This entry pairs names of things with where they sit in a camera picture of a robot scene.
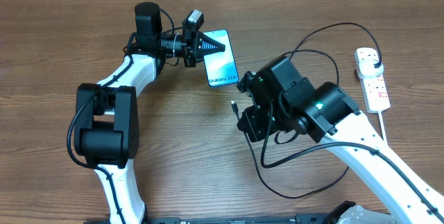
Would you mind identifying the white power strip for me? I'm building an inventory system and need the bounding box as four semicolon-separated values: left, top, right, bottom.
354;47;391;113

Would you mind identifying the white round charger plug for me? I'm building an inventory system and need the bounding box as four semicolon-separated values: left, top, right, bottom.
357;60;384;79

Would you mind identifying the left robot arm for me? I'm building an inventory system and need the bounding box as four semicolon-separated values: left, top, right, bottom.
67;2;232;223

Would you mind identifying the black USB charging cable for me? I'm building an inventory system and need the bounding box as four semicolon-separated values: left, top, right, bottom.
230;21;383;200

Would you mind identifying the blue screen smartphone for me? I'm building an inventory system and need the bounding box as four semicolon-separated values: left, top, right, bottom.
203;29;239;87

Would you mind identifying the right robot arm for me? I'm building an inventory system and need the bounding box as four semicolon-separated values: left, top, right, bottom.
237;55;443;223

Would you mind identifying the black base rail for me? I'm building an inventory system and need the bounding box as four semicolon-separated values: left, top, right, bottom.
148;201;393;224

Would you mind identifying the white power strip cord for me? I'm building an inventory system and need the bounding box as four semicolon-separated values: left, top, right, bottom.
377;111;389;145

